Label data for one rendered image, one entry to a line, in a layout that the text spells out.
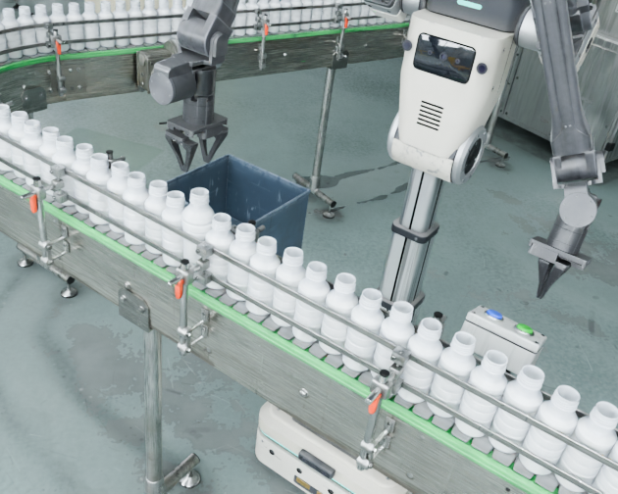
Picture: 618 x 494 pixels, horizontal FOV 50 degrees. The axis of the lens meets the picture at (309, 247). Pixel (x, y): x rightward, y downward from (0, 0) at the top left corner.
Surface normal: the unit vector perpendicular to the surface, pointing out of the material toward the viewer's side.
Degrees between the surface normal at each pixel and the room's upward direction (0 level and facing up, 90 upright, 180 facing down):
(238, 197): 90
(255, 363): 90
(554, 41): 97
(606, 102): 91
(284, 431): 31
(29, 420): 0
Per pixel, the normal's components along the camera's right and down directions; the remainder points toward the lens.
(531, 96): -0.79, 0.27
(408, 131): -0.57, 0.40
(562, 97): -0.28, 0.60
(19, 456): 0.12, -0.83
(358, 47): 0.61, 0.49
